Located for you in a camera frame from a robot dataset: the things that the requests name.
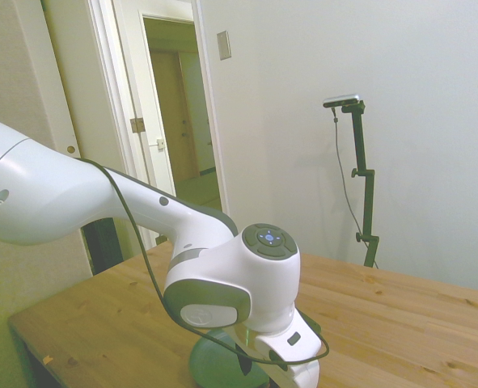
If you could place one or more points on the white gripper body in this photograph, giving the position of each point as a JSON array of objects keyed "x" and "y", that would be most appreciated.
[{"x": 303, "y": 374}]

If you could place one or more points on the teal round plate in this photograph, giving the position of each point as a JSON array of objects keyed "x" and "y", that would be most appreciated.
[{"x": 210, "y": 363}]

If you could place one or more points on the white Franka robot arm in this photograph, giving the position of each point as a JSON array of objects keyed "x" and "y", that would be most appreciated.
[{"x": 40, "y": 194}]

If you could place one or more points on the small orange scrap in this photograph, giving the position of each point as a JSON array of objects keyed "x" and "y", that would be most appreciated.
[{"x": 47, "y": 359}]

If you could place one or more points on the brown wooden hallway door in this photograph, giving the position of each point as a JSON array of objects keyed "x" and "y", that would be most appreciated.
[{"x": 170, "y": 121}]

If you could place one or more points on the brass door hinge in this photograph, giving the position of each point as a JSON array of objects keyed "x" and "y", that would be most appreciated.
[{"x": 137, "y": 125}]

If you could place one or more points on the beige door panel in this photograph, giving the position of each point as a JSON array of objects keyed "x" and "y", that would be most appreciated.
[{"x": 16, "y": 60}]

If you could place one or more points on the black jointed camera stand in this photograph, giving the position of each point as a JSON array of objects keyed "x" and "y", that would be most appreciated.
[{"x": 369, "y": 202}]

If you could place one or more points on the silver stereo camera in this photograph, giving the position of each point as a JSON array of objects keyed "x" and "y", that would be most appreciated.
[{"x": 341, "y": 99}]

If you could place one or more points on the white door frame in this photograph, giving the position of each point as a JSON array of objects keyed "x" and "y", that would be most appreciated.
[{"x": 206, "y": 81}]

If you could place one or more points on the beige wall switch plate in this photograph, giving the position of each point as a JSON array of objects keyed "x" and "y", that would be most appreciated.
[{"x": 223, "y": 45}]

